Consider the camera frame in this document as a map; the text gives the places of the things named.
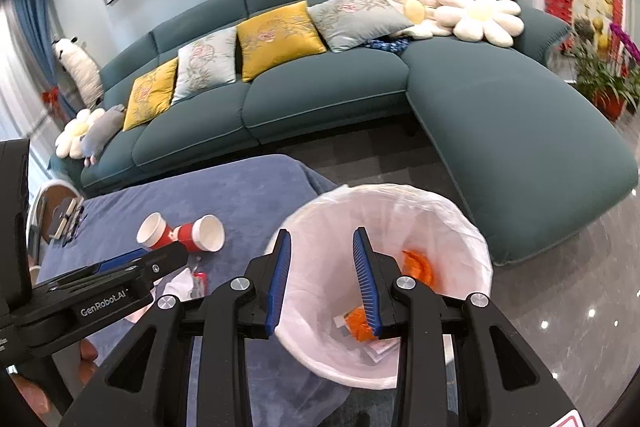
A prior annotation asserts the light blue cushion right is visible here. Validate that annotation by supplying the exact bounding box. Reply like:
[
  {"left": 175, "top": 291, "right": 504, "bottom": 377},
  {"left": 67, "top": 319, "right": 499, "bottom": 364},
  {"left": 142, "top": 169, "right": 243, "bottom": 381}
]
[{"left": 308, "top": 0, "right": 413, "bottom": 53}]

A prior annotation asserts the blue beaded item on sofa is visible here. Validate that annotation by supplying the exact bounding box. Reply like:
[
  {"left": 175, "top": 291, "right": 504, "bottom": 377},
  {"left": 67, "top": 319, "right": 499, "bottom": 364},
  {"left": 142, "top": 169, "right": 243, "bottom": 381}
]
[{"left": 363, "top": 37, "right": 410, "bottom": 55}]

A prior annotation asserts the light blue cushion left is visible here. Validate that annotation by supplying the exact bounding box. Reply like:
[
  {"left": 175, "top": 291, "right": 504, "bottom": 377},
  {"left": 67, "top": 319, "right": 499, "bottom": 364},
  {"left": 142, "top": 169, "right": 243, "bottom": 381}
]
[{"left": 171, "top": 26, "right": 236, "bottom": 105}]

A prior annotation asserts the white flower cushion left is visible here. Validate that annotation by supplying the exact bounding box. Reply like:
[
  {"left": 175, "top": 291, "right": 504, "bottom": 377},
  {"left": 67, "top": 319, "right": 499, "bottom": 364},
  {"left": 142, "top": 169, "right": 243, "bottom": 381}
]
[{"left": 54, "top": 108, "right": 105, "bottom": 159}]

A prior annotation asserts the yellow cushion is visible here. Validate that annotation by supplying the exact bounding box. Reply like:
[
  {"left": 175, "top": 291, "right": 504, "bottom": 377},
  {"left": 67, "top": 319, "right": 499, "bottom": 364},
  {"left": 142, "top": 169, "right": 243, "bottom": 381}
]
[
  {"left": 122, "top": 57, "right": 178, "bottom": 131},
  {"left": 236, "top": 1, "right": 326, "bottom": 82}
]

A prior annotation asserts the dark notebook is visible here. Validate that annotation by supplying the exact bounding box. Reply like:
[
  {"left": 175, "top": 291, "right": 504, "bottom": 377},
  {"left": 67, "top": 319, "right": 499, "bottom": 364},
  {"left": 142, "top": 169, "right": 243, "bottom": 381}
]
[{"left": 48, "top": 196, "right": 85, "bottom": 245}]

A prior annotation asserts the red paper cup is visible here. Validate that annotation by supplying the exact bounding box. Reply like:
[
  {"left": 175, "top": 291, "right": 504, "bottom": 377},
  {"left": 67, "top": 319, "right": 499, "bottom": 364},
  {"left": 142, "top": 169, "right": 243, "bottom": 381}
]
[
  {"left": 174, "top": 215, "right": 226, "bottom": 254},
  {"left": 136, "top": 212, "right": 175, "bottom": 251}
]

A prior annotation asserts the blue curtain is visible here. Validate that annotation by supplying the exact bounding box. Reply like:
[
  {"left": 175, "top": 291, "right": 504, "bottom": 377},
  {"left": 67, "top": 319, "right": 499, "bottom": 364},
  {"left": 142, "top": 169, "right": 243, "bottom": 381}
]
[{"left": 2, "top": 0, "right": 73, "bottom": 124}]

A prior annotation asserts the white flower cushion right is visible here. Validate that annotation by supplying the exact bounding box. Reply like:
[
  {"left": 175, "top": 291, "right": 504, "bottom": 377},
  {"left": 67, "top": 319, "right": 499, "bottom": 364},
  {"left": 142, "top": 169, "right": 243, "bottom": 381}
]
[{"left": 387, "top": 0, "right": 525, "bottom": 48}]

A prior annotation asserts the round side chair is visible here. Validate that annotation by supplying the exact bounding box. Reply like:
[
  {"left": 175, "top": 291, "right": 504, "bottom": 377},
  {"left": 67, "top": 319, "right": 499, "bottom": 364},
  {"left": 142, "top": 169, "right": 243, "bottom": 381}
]
[{"left": 27, "top": 180, "right": 82, "bottom": 262}]

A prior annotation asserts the teal sectional sofa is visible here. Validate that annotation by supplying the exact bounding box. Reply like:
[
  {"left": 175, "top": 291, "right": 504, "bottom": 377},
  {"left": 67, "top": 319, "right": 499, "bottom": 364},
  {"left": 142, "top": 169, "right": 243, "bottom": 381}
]
[{"left": 49, "top": 0, "right": 638, "bottom": 265}]

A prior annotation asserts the white flower cushion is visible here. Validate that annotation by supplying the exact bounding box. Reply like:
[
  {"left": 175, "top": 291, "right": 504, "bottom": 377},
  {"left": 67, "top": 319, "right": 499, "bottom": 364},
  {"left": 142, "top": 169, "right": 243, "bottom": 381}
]
[
  {"left": 54, "top": 108, "right": 105, "bottom": 159},
  {"left": 387, "top": 0, "right": 525, "bottom": 48}
]

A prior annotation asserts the light blue cushion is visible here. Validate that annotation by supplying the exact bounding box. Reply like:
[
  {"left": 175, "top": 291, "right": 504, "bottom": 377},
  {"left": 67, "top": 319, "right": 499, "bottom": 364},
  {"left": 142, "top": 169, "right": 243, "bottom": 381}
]
[
  {"left": 171, "top": 26, "right": 236, "bottom": 105},
  {"left": 308, "top": 0, "right": 413, "bottom": 53}
]

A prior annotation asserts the red paper packet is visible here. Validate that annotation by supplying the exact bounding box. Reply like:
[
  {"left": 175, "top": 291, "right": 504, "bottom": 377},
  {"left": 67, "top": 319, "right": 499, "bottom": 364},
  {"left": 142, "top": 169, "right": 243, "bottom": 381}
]
[{"left": 191, "top": 271, "right": 208, "bottom": 299}]

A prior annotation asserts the white lined trash bin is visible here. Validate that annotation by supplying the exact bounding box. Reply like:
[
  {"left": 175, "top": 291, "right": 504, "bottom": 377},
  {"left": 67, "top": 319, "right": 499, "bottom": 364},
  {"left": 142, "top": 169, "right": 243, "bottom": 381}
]
[{"left": 274, "top": 183, "right": 492, "bottom": 390}]

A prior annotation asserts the yellow cushion left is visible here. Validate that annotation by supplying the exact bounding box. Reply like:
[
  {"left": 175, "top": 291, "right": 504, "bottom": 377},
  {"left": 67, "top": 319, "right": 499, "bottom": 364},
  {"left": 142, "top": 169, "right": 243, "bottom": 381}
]
[{"left": 122, "top": 57, "right": 178, "bottom": 131}]

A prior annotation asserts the potted flower plant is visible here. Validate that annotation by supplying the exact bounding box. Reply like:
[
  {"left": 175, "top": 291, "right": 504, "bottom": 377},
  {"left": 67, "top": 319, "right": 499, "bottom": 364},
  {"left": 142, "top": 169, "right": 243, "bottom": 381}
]
[{"left": 563, "top": 17, "right": 639, "bottom": 122}]

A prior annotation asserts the white sheep plush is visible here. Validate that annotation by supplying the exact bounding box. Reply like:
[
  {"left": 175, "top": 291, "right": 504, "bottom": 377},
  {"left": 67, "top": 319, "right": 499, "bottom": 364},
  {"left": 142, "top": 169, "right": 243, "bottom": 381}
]
[{"left": 53, "top": 38, "right": 104, "bottom": 108}]

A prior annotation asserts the orange plastic bag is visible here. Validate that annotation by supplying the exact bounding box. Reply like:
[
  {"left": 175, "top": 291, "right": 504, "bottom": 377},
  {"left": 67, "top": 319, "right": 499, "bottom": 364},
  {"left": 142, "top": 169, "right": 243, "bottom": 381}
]
[
  {"left": 401, "top": 249, "right": 436, "bottom": 291},
  {"left": 344, "top": 307, "right": 378, "bottom": 343}
]

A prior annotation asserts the yellow cushion right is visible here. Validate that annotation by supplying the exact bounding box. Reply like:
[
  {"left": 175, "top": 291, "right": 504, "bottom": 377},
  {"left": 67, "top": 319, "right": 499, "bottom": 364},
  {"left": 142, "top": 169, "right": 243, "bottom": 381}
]
[{"left": 236, "top": 1, "right": 326, "bottom": 82}]

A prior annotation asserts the grey seal plush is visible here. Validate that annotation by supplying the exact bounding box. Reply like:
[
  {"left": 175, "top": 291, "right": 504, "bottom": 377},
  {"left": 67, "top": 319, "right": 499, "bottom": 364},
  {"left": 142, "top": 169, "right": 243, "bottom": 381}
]
[{"left": 80, "top": 104, "right": 126, "bottom": 167}]

